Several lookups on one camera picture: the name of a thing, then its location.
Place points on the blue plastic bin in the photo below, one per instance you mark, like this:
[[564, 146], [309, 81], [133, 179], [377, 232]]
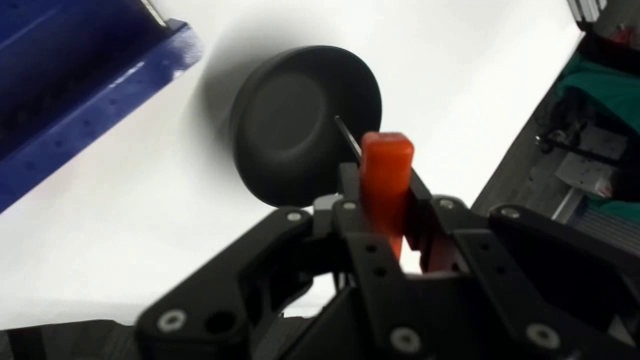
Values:
[[61, 87]]

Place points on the orange block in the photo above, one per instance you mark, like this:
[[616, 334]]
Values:
[[384, 181]]

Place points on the white paper sheet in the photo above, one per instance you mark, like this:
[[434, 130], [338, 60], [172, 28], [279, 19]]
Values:
[[133, 232]]

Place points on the green object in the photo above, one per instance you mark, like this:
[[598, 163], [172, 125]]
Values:
[[603, 93]]

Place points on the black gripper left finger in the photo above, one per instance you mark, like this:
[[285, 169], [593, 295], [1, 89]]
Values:
[[232, 287]]

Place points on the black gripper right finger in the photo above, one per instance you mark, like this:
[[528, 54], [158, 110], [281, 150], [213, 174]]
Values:
[[506, 266]]

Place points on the black bowl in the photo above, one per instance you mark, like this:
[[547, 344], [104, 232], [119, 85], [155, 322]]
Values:
[[292, 126]]

